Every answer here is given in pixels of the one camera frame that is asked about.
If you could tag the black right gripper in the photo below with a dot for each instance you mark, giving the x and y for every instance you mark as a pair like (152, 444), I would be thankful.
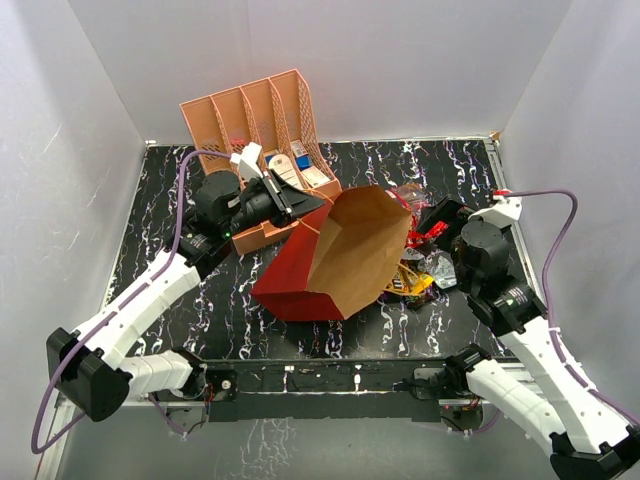
(450, 210)

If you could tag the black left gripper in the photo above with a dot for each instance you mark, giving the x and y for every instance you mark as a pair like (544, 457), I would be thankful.
(293, 200)

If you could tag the red snack packet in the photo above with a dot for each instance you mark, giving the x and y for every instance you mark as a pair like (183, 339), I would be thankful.
(412, 197)

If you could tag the silver grey snack packet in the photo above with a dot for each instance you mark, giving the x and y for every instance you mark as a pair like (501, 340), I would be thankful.
(440, 267)

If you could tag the red brown paper bag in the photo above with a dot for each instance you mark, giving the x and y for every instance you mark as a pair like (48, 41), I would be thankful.
(338, 260)

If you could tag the yellow snack packet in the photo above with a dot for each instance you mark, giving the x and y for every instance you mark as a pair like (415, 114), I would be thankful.
(413, 283)
(397, 285)

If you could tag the purple snack packet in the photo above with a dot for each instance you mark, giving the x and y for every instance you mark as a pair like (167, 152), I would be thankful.
(416, 302)

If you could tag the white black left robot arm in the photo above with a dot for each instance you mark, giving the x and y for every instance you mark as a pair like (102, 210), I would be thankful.
(90, 365)

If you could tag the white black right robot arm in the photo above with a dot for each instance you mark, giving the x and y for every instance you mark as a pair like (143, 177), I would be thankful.
(583, 436)

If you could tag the white small box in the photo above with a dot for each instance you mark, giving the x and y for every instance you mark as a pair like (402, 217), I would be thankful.
(315, 177)

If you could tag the blue small box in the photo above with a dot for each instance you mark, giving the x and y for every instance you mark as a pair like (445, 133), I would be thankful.
(303, 162)

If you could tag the white label card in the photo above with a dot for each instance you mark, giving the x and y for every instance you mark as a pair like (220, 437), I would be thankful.
(284, 167)

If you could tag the pink plastic desk organizer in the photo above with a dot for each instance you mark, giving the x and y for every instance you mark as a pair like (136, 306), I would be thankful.
(275, 112)

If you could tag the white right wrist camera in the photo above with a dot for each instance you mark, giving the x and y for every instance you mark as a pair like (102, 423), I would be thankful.
(504, 210)

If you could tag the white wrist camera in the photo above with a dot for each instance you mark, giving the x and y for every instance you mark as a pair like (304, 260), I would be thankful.
(246, 163)
(504, 210)

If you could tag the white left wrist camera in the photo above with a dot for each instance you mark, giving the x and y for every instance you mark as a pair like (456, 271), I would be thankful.
(246, 163)

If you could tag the black mounting base rail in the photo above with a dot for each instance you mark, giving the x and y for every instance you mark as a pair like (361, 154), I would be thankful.
(325, 395)

